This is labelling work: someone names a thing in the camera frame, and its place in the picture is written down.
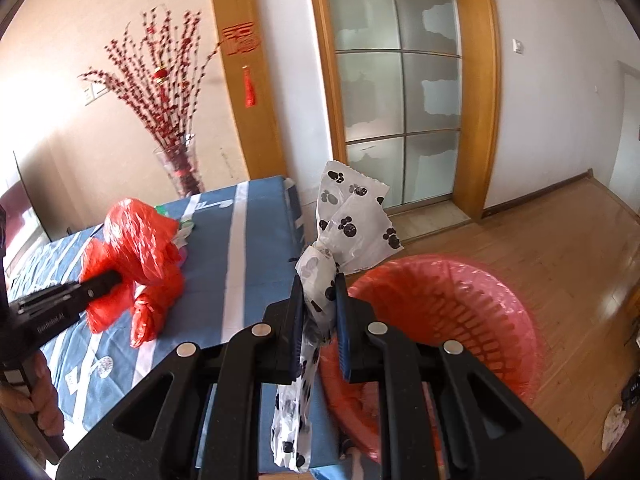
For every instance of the red tasselled wall ornament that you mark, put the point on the red tasselled wall ornament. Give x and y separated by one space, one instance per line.
239 40

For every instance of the wooden door frame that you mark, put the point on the wooden door frame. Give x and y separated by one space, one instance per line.
480 85

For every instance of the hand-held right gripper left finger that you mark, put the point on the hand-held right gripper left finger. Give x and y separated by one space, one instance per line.
298 320

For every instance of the person's left hand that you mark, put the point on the person's left hand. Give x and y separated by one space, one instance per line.
15 397

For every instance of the white wall outlet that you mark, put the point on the white wall outlet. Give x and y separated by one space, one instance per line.
94 94

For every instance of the white floor cloth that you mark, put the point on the white floor cloth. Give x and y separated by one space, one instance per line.
615 425

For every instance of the frosted glass sliding door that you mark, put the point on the frosted glass sliding door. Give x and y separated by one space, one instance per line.
395 85

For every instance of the black shoe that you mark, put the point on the black shoe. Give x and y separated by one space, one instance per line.
631 387

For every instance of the red bin with liner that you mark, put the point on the red bin with liner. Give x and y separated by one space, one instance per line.
480 305

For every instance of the glass vase with red branches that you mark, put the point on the glass vase with red branches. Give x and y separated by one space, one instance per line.
170 110

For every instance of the green plastic wrapper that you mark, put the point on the green plastic wrapper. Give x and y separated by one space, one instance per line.
184 224

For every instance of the white paw-print plastic bag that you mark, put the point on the white paw-print plastic bag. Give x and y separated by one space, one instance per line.
350 220

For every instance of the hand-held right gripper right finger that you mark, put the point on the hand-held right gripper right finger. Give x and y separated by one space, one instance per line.
342 330

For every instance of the white light switch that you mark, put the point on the white light switch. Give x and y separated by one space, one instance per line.
519 46

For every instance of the red plastic bag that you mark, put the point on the red plastic bag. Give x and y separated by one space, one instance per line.
135 240

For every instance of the blue striped tablecloth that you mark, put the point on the blue striped tablecloth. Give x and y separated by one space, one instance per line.
260 240

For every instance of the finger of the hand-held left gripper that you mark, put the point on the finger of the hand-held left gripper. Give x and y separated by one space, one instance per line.
102 284

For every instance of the wooden arch trim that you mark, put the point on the wooden arch trim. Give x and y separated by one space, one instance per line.
240 125

